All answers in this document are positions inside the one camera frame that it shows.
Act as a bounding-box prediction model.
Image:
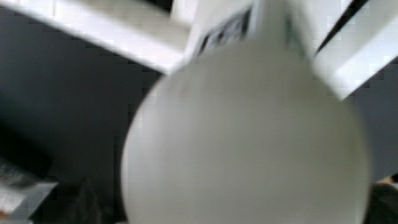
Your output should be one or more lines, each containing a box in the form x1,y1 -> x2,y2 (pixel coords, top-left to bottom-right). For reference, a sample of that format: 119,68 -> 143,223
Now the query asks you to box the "white lamp base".
0,0 -> 398,97

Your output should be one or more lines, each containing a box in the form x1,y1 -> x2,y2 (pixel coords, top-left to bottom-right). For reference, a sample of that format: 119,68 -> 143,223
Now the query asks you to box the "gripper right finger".
365,173 -> 398,224

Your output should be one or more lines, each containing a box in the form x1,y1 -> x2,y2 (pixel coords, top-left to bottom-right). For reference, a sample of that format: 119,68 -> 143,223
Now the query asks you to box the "white lamp bulb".
119,0 -> 375,224

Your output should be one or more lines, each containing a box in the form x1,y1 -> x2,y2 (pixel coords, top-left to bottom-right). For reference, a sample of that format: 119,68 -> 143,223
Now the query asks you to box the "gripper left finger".
0,159 -> 57,224

